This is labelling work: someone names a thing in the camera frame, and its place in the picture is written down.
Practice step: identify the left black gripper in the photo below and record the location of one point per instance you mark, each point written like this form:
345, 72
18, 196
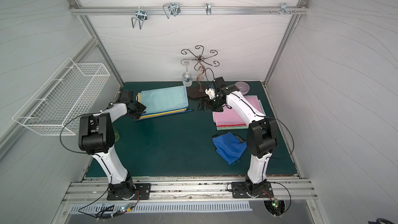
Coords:
138, 110

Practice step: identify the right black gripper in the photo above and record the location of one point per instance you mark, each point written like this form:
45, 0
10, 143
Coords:
208, 104

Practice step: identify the pink mesh document bag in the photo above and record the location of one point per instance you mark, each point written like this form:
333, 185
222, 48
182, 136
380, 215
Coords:
230, 115

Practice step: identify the blue microfibre cloth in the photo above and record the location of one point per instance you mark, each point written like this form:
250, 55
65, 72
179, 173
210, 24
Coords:
229, 146

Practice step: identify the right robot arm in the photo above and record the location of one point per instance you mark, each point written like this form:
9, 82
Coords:
261, 140

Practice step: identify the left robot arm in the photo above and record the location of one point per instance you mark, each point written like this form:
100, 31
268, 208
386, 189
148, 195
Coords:
97, 138

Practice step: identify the yellow mesh document bag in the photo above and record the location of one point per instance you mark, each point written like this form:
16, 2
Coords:
161, 114

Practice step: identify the metal scroll glass rack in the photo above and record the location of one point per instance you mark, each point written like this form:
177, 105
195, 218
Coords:
201, 65

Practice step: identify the pink ceramic bowl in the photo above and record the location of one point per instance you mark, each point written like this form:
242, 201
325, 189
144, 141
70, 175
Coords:
243, 87

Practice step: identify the green plastic cup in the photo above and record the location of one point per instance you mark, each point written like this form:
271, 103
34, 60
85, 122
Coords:
116, 134

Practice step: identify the wine glass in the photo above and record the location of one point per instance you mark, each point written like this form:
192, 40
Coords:
186, 76

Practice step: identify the metal hook clip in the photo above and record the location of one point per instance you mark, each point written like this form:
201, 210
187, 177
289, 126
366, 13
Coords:
208, 9
139, 19
283, 10
171, 9

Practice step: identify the white vent strip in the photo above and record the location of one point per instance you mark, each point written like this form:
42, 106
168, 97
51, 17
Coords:
166, 207

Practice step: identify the white wire basket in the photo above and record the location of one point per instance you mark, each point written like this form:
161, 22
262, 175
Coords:
70, 91

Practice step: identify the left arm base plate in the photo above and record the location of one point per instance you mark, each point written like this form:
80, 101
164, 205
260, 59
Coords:
142, 193

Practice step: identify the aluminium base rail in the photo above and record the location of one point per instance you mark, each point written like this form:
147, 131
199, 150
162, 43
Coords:
196, 188

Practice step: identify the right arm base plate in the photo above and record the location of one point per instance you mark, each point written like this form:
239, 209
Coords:
246, 189

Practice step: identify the aluminium cross rail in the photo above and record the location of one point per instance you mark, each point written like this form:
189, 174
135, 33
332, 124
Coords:
185, 10

